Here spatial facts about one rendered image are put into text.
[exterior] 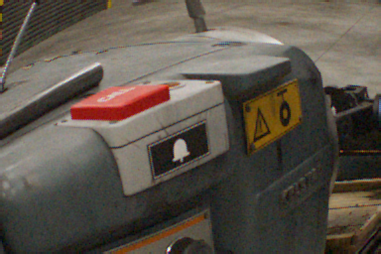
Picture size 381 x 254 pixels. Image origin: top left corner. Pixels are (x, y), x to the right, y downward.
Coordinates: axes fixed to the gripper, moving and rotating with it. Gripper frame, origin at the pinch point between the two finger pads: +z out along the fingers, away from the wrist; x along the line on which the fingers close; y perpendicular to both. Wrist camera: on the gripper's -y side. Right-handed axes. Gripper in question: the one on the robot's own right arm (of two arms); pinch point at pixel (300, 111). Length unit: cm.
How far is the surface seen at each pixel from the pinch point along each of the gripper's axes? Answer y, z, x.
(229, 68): -55, -26, 18
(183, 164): -67, -29, 13
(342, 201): 10.1, -4.4, -19.1
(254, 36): -22.4, -8.3, 15.3
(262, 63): -52, -28, 18
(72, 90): -66, -17, 19
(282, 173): -49, -27, 7
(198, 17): -24.5, -1.9, 18.3
